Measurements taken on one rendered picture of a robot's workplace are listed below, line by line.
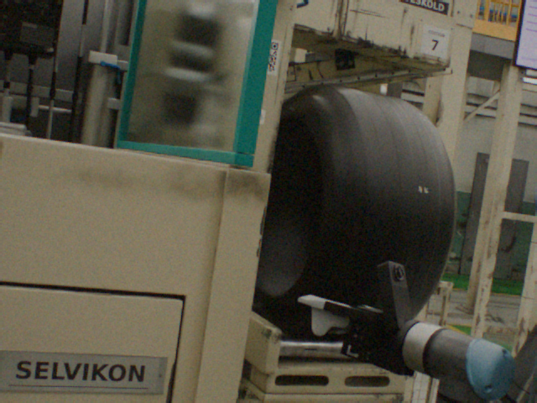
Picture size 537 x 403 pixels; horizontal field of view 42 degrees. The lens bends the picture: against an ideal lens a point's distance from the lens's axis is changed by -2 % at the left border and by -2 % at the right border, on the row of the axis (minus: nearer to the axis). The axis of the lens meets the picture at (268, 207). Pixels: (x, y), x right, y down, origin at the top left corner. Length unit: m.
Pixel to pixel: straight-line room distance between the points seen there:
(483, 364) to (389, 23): 1.21
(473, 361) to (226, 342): 0.44
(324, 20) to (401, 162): 0.57
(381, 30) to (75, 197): 1.47
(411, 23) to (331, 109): 0.59
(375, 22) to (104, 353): 1.49
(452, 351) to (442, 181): 0.58
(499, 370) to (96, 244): 0.60
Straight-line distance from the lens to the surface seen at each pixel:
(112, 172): 0.61
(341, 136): 1.46
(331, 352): 1.59
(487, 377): 0.99
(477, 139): 12.37
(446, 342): 1.03
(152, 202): 0.62
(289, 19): 1.56
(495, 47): 8.24
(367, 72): 2.10
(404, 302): 1.13
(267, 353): 1.48
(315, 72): 2.02
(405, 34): 2.02
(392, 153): 1.47
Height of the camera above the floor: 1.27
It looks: 3 degrees down
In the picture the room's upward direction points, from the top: 9 degrees clockwise
